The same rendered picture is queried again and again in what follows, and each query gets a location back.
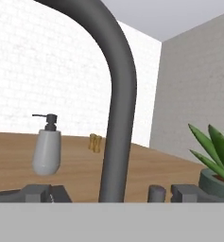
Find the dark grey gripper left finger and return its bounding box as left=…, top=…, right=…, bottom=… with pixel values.
left=0, top=183, right=73, bottom=203

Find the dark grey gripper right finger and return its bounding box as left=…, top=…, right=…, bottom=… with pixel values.
left=170, top=183, right=224, bottom=203

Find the dark grey sink faucet spout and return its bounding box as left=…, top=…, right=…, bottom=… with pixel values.
left=33, top=0, right=138, bottom=203

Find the green succulent in grey pot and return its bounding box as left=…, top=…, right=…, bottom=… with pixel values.
left=187, top=123, right=224, bottom=200

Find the white soap dispenser black pump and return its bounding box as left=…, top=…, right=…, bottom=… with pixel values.
left=31, top=113, right=62, bottom=177

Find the small yellow-brown object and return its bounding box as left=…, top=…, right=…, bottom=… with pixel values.
left=87, top=132, right=103, bottom=154

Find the grey faucet handle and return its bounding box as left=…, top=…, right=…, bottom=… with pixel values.
left=146, top=184, right=166, bottom=203

